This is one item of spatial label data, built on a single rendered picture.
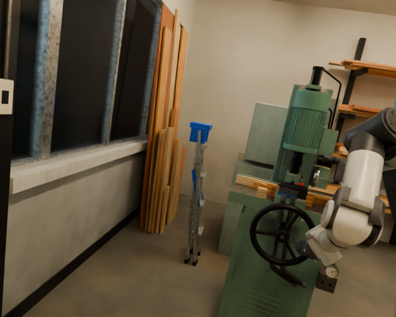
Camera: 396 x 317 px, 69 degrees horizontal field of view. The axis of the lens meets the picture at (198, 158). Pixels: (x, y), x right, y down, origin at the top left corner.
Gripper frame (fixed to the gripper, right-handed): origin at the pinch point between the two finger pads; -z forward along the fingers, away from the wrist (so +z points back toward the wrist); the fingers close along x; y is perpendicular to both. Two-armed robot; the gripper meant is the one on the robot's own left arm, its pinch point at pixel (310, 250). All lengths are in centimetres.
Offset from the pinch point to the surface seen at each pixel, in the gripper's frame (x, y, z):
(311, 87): -7, 87, -10
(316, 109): -4, 67, 0
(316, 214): 3.9, 19.6, -17.7
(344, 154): 54, 132, -185
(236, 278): -29, -18, -41
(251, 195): -28.4, 23.1, -17.7
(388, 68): 79, 218, -143
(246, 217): -29.1, 12.4, -23.3
